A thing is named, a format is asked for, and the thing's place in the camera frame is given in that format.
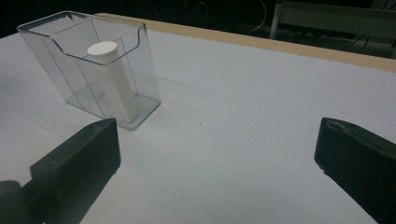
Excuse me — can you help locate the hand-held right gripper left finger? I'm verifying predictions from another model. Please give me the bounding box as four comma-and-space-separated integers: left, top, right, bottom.
21, 117, 121, 224

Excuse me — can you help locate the white table mat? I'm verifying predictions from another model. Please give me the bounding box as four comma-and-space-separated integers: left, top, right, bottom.
0, 29, 396, 224

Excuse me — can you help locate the clear plastic organizer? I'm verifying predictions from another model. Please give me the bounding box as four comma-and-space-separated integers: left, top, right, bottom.
17, 10, 162, 131

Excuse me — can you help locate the wooden table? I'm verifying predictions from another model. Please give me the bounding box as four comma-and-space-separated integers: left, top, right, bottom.
94, 12, 396, 74

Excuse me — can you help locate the white tube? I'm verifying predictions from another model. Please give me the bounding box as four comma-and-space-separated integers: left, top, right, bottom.
87, 40, 140, 123

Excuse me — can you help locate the white metal-legged desk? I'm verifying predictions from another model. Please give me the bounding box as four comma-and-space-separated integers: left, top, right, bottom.
269, 0, 396, 60

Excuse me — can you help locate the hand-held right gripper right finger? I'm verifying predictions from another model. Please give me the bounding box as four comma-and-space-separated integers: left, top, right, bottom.
313, 117, 396, 224

